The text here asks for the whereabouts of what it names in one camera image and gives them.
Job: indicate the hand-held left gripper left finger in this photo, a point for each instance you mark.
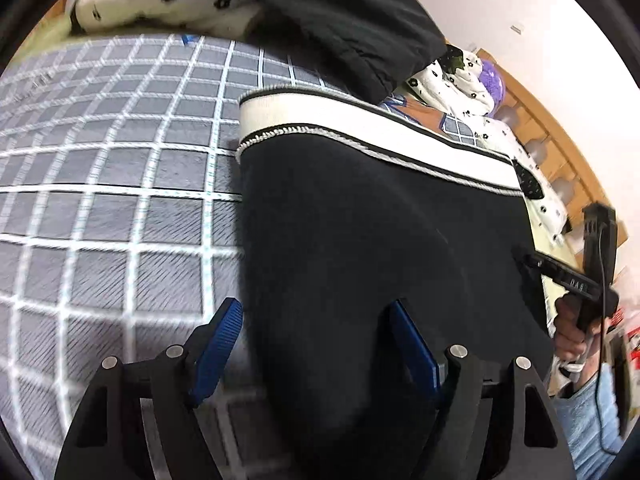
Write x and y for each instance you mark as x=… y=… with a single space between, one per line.
x=215 y=355

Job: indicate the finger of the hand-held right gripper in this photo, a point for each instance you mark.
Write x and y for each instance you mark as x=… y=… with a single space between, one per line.
x=540 y=263

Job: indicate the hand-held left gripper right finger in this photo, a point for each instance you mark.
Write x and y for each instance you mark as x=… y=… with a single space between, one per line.
x=415 y=352

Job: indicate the black pants white waistband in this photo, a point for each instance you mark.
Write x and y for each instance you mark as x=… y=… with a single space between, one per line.
x=375 y=260

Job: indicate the person's right forearm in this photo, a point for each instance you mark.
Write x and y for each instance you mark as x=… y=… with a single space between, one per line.
x=595 y=410

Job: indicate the person's right hand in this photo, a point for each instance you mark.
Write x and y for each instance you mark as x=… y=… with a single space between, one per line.
x=570 y=337

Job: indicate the white floral pillow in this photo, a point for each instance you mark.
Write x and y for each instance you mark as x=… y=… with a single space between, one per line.
x=550 y=210

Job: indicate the wooden headboard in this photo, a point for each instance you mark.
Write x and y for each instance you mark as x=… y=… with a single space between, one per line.
x=550 y=125

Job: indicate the grey checked blanket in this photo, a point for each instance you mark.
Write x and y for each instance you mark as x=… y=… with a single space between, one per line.
x=125 y=210

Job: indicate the purple plush toy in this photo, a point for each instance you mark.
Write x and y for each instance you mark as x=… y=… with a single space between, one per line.
x=492 y=82

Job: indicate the black jacket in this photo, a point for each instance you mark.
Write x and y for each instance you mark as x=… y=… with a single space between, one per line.
x=340 y=15

